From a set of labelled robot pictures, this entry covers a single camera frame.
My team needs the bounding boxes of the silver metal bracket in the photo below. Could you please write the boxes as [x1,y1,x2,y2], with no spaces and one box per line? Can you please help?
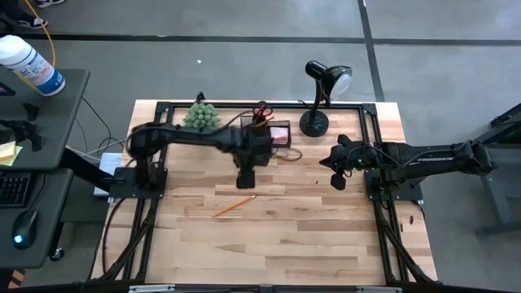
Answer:
[128,284,176,293]
[356,286,403,293]

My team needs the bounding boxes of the black computer mouse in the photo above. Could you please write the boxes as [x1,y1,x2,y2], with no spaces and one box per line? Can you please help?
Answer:
[11,209,40,251]

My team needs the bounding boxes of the yellow sticky note pad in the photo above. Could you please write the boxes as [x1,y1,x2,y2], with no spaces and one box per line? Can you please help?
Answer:
[0,140,24,168]

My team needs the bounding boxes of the dark grey metal cart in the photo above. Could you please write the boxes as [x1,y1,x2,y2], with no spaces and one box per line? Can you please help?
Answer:
[449,103,521,237]

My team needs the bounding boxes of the green artificial potted plant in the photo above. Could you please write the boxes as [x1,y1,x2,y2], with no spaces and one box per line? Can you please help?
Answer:
[182,102,222,133]

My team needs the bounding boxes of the black aluminium table frame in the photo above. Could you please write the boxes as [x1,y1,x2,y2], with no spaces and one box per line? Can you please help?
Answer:
[91,100,440,286]

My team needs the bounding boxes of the small black clamp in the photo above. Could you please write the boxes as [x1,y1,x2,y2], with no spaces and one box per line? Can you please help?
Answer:
[23,103,41,122]

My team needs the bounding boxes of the pink white sticky note pad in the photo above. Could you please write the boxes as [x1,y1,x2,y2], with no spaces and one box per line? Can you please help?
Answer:
[269,126,289,144]

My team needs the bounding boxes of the thick black cable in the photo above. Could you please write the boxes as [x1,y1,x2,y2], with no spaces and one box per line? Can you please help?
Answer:
[100,197,123,282]

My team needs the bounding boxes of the white power box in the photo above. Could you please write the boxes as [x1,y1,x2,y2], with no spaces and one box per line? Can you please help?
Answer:
[93,152,124,198]

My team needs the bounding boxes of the black mesh desk organizer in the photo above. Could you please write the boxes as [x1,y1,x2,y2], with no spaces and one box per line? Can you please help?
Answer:
[239,115,293,150]

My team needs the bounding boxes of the black keyboard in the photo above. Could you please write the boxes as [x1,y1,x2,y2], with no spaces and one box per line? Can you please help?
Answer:
[0,172,33,209]

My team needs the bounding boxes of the red black handled scissors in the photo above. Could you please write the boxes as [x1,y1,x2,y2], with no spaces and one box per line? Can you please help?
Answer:
[251,103,274,124]

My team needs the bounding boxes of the black gooseneck desk lamp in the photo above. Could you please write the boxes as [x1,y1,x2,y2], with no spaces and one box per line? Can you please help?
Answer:
[298,59,354,138]

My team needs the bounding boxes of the black camera cable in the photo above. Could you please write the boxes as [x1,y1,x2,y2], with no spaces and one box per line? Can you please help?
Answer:
[271,146,304,163]

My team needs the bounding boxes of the yellow hanging cable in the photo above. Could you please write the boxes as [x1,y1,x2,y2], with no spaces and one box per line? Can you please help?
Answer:
[23,0,57,70]

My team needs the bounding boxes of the black computer desk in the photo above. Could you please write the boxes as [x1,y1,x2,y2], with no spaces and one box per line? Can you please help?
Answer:
[0,67,91,270]

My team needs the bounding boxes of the white disinfectant wipes canister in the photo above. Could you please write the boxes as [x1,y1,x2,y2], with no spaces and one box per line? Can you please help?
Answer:
[0,34,67,98]

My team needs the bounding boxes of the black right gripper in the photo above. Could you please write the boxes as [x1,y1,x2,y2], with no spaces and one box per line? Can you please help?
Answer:
[320,134,383,191]

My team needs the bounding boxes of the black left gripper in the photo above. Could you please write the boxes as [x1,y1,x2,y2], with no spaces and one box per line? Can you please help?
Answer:
[230,129,274,190]

